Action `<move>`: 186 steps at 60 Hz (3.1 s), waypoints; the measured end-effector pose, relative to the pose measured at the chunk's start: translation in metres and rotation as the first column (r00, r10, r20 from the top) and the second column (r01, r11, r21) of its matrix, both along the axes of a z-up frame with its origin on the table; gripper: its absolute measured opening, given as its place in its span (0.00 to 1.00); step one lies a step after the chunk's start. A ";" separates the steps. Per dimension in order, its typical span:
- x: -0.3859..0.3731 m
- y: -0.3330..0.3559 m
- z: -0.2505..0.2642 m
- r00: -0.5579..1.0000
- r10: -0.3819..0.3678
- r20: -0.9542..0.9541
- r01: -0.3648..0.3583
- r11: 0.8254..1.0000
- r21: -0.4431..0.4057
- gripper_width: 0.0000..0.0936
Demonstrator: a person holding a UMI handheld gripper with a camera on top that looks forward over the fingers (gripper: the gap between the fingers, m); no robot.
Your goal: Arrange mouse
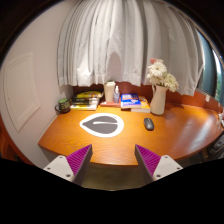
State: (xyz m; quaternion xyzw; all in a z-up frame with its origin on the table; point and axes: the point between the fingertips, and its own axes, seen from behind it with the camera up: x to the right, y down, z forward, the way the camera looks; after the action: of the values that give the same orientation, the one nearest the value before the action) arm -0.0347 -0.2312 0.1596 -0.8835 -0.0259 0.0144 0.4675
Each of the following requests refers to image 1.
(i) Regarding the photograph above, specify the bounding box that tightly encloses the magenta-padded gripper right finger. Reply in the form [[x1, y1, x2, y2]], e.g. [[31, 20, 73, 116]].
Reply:
[[134, 143, 184, 184]]

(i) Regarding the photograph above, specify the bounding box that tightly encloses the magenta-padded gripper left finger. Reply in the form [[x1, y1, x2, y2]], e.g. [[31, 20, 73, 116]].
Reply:
[[43, 143, 94, 186]]

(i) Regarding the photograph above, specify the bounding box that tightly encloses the black computer mouse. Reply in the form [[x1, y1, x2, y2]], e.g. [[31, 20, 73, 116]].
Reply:
[[143, 117, 155, 132]]

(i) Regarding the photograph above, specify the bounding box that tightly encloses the white and grey mouse pad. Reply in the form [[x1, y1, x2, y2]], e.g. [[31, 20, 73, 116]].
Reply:
[[79, 112, 125, 138]]

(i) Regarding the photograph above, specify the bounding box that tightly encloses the dark green mug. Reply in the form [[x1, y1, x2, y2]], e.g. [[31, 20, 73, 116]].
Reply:
[[54, 97, 72, 114]]

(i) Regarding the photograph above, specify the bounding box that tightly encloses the white and yellow book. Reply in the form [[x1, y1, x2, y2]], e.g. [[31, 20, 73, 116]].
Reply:
[[69, 103, 98, 111]]

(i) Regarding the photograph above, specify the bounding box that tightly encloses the orange book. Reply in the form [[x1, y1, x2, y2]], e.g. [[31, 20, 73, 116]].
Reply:
[[130, 96, 152, 114]]

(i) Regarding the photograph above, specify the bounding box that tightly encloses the white pitcher vase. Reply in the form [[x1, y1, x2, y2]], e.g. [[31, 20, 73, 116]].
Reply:
[[149, 83, 169, 116]]

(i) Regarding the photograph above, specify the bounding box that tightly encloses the blue book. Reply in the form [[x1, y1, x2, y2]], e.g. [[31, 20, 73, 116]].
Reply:
[[120, 93, 142, 110]]

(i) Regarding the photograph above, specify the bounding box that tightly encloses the yellow and black book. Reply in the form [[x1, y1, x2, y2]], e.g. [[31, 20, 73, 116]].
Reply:
[[73, 90, 104, 100]]

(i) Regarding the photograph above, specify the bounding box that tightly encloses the red book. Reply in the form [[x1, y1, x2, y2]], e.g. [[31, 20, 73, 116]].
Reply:
[[99, 99, 123, 108]]

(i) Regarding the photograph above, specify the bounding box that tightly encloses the clear spray bottle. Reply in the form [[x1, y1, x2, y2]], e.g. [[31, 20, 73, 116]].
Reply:
[[113, 85, 121, 104]]

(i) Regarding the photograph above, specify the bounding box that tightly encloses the cream lidded tumbler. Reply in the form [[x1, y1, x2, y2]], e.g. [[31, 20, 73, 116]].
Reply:
[[103, 80, 117, 103]]

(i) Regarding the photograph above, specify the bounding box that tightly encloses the white flower bunch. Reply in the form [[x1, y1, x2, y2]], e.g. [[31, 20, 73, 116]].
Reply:
[[146, 58, 180, 93]]

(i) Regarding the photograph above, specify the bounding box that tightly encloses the dark glass window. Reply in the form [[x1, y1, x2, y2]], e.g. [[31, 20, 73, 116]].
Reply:
[[196, 29, 224, 104]]

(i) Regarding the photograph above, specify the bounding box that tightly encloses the white pleated curtain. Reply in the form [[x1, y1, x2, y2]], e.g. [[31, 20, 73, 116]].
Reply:
[[56, 0, 205, 97]]

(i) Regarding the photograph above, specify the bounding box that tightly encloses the white wall panel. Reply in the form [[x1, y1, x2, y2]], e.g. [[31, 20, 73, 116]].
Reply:
[[3, 51, 42, 133]]

